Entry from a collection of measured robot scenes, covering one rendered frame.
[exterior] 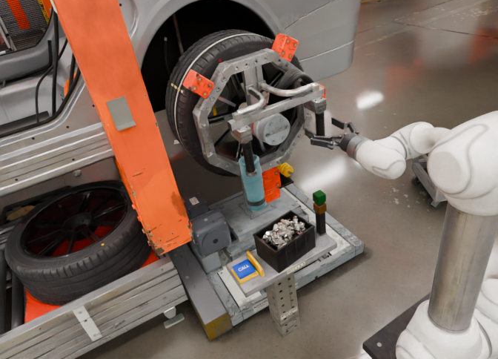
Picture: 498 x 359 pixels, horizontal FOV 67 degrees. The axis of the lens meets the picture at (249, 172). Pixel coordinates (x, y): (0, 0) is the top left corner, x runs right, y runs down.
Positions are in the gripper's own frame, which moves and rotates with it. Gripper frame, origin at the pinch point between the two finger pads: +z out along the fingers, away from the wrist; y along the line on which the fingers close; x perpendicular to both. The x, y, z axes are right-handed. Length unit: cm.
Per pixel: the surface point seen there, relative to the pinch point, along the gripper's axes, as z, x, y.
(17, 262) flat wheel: 43, -32, -132
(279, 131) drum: 6.4, 1.3, -15.8
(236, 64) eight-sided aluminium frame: 20.9, 28.4, -23.6
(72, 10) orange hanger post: 5, 62, -75
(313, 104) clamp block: 0.5, 10.5, -2.4
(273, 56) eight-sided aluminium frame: 20.6, 26.9, -6.8
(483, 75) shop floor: 99, -83, 263
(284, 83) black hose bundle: 12.5, 17.8, -7.4
